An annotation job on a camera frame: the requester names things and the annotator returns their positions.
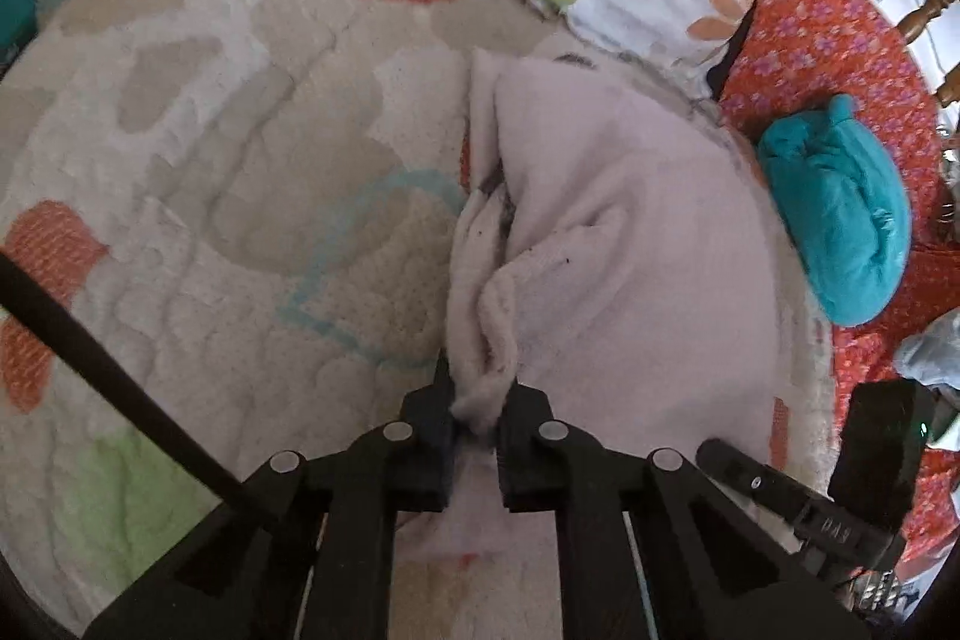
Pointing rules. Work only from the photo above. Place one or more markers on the pink garment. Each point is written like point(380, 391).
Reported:
point(637, 235)

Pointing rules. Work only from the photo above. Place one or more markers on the teal box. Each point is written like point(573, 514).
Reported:
point(15, 18)

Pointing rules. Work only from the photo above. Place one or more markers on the folded teal garment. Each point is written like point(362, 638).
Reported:
point(840, 212)

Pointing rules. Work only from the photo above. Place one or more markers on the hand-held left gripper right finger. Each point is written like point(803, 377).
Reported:
point(517, 452)

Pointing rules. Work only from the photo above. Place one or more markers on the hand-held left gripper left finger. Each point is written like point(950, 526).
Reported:
point(435, 452)

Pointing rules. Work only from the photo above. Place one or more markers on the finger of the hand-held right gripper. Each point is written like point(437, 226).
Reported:
point(750, 471)

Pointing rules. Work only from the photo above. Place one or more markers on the beige quilted blanket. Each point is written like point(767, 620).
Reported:
point(225, 123)

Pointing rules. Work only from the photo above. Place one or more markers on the red floral bedsheet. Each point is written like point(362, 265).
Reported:
point(825, 40)

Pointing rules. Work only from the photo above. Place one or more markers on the light grey cloth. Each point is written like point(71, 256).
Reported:
point(934, 355)

